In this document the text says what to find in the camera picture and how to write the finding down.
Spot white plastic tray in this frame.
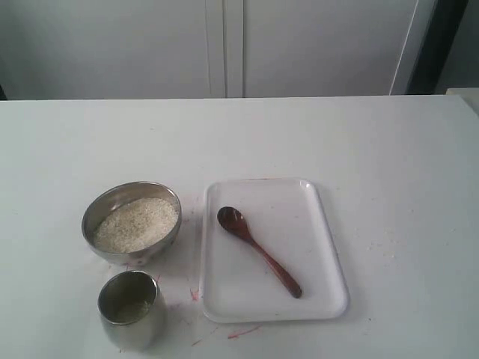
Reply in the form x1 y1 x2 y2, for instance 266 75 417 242
199 178 349 323

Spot steel bowl of rice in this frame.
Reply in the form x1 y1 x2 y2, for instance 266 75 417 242
81 182 182 266

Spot white cabinet doors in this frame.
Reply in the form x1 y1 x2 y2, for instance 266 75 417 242
1 1 435 99

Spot dark door frame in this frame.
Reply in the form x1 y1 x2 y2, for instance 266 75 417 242
406 0 469 95

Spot brown wooden spoon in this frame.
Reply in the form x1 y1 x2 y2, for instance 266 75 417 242
217 206 302 298

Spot small steel cup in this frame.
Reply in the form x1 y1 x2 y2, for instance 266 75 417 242
97 270 167 352

